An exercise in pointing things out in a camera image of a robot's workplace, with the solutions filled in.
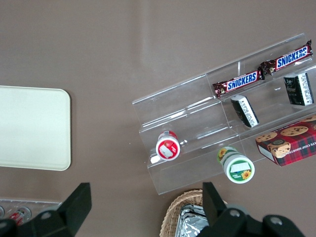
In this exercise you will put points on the green sunflower yogurt cup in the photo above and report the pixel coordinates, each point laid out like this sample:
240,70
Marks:
239,169

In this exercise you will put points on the small black and white box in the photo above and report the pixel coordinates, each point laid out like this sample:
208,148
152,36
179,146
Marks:
244,111
298,89

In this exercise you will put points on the clear acrylic stepped display shelf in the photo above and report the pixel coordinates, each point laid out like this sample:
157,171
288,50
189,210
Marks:
172,106

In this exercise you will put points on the cream plastic tray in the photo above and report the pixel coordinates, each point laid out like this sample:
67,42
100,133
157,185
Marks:
32,128

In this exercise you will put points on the woven wicker basket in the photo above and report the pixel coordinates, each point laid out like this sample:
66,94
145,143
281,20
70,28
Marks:
172,209

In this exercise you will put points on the red and white drink can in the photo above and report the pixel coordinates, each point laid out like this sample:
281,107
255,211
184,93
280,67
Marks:
21,213

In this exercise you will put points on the red tartan cookie box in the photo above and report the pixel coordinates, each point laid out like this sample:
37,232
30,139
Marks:
291,145

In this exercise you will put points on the silver foil wrapped package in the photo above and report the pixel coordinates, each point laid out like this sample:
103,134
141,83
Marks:
192,219

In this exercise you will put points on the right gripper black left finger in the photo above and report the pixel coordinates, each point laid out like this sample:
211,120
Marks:
74,207

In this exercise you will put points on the clear acrylic can rack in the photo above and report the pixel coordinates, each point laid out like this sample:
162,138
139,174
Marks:
42,205

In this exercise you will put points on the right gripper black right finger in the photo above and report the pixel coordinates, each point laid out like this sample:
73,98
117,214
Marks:
213,205

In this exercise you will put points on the Snickers chocolate bar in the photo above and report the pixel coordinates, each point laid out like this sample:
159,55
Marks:
288,59
240,82

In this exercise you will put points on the red strawberry yogurt cup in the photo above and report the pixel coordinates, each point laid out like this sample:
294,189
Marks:
168,148

